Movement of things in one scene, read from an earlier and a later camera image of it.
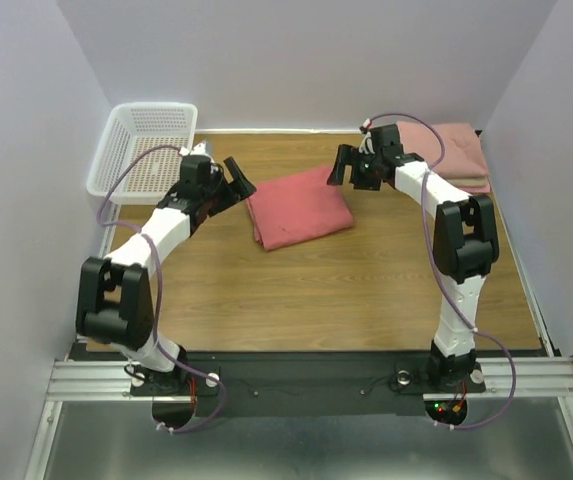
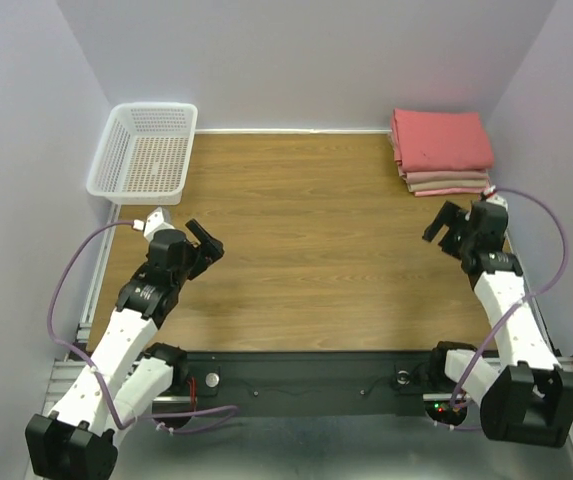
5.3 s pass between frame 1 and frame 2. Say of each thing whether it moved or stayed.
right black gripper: moved
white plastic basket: stayed
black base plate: stayed
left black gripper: moved
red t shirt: moved
